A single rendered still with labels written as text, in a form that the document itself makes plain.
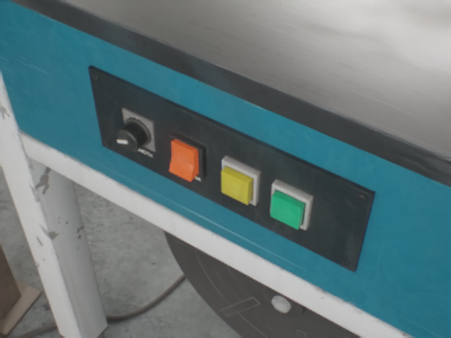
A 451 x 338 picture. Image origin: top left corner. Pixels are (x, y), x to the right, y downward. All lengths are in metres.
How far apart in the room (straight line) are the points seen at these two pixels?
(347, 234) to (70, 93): 0.27
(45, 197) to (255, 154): 0.37
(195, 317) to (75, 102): 0.65
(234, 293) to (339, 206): 0.55
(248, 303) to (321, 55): 0.59
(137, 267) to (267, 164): 0.79
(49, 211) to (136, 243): 0.49
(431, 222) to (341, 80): 0.11
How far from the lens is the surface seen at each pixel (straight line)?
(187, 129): 0.51
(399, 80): 0.45
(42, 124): 0.67
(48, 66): 0.60
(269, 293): 0.88
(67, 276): 0.91
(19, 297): 1.24
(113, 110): 0.56
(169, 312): 1.19
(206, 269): 0.99
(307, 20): 0.50
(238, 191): 0.50
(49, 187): 0.79
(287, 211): 0.48
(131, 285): 1.22
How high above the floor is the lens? 1.01
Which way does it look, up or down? 46 degrees down
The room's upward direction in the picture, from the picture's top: straight up
